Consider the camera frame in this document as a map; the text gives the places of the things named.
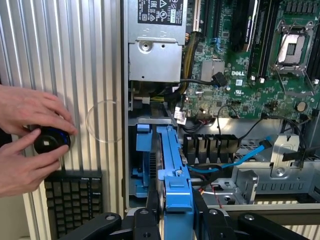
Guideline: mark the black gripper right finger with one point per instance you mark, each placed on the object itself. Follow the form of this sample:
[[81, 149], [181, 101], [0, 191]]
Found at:
[[217, 225]]

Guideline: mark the metal locking lever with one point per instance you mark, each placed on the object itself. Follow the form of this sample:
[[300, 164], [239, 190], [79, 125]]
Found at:
[[287, 40]]

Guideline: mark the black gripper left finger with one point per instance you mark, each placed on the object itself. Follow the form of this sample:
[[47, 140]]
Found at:
[[145, 225]]

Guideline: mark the beige expansion slot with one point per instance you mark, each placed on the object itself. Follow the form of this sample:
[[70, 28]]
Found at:
[[196, 15]]

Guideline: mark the silver chipset heatsink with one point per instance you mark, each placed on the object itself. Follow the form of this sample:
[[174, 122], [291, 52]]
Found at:
[[207, 71]]

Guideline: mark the metal socket cover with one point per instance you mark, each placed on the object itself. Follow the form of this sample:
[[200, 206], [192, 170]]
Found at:
[[298, 93]]

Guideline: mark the black graphics card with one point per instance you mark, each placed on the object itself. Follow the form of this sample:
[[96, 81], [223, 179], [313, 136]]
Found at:
[[240, 30]]

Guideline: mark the person's right hand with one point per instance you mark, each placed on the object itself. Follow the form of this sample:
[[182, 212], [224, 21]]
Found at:
[[22, 170]]

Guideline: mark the black keyboard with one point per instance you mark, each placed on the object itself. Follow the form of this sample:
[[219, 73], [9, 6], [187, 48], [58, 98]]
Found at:
[[75, 205]]

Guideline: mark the open PC case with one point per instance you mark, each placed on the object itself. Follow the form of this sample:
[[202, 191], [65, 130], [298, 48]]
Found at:
[[124, 75]]

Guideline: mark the grey power supply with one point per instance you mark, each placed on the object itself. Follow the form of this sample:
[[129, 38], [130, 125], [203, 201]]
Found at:
[[155, 62]]

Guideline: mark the white barcode tag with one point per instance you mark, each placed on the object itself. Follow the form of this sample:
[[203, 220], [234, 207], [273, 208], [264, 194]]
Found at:
[[180, 115]]

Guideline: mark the clear round disc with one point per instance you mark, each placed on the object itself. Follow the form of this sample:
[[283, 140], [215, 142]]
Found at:
[[105, 122]]

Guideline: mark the coin battery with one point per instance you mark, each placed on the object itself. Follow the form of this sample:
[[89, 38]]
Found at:
[[301, 106]]

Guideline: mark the blue disk carrier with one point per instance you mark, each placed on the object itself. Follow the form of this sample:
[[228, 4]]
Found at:
[[145, 142]]

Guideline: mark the black RAM slot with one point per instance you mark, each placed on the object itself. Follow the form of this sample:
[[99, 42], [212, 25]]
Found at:
[[315, 62], [257, 50], [266, 50]]

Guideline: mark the green motherboard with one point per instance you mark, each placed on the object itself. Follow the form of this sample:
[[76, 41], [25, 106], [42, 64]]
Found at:
[[250, 100]]

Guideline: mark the metal drive cage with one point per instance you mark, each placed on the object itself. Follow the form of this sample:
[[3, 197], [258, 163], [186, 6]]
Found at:
[[277, 162]]

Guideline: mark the CPU socket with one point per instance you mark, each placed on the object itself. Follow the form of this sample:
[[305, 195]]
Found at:
[[291, 50]]

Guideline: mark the person's left hand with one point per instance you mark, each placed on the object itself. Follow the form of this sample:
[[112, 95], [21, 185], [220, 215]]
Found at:
[[30, 110]]

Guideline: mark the black expansion slot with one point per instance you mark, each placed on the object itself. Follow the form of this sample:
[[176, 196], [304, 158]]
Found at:
[[205, 17], [216, 17]]

